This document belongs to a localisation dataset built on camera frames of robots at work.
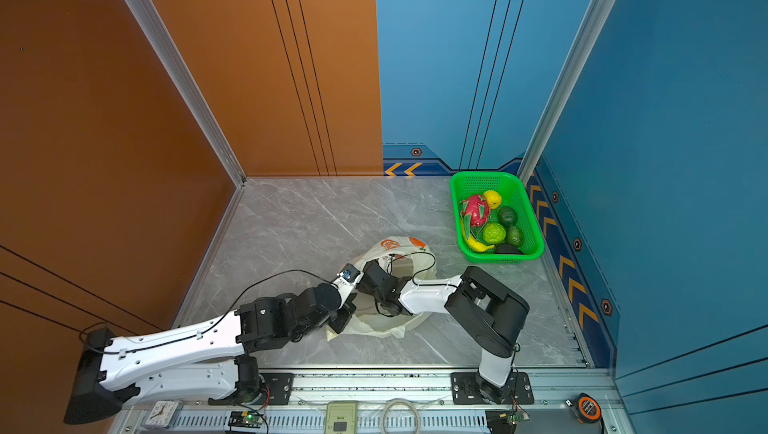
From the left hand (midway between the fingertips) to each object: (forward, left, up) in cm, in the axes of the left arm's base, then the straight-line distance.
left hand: (357, 294), depth 73 cm
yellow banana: (+22, -36, -12) cm, 44 cm away
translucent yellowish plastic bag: (+12, -10, -3) cm, 16 cm away
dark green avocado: (+33, -48, -10) cm, 59 cm away
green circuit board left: (-24, +26, -18) cm, 39 cm away
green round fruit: (+26, -42, -10) cm, 50 cm away
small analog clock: (-23, +45, -14) cm, 52 cm away
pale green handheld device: (-24, +3, -14) cm, 28 cm away
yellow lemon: (+41, -44, -10) cm, 61 cm away
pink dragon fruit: (+33, -36, -7) cm, 49 cm away
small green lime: (+25, -49, -11) cm, 56 cm away
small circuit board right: (-24, -36, -17) cm, 46 cm away
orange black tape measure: (-21, -54, -12) cm, 59 cm away
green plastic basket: (+47, -50, -8) cm, 69 cm away
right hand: (+11, +1, -14) cm, 18 cm away
